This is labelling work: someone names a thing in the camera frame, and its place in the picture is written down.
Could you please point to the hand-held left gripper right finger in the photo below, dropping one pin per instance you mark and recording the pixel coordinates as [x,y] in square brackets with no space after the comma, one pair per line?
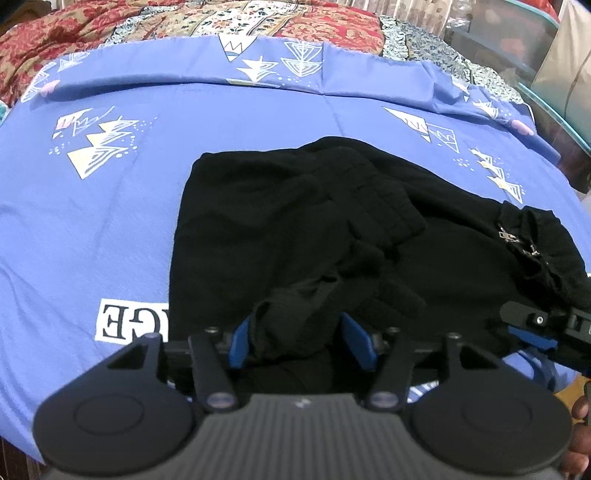
[360,344]

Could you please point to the blue printed bedsheet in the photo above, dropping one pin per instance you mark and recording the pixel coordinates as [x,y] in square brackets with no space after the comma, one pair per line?
[92,230]

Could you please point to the red floral patchwork quilt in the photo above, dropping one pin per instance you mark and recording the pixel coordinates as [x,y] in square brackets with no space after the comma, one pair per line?
[323,27]

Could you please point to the person's right hand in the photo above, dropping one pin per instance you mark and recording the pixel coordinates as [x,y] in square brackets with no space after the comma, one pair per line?
[581,408]

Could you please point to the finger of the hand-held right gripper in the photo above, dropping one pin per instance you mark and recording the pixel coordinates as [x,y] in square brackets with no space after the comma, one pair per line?
[533,337]
[526,316]

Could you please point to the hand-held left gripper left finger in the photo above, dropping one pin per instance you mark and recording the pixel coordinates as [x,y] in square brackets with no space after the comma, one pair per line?
[238,346]

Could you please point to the black pants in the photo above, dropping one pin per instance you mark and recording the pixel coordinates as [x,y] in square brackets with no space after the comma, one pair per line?
[277,221]

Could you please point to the cream bag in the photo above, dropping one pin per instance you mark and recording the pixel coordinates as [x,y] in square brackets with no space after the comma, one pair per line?
[561,60]

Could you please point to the clear plastic storage box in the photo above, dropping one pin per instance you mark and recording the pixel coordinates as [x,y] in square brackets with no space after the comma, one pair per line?
[498,41]

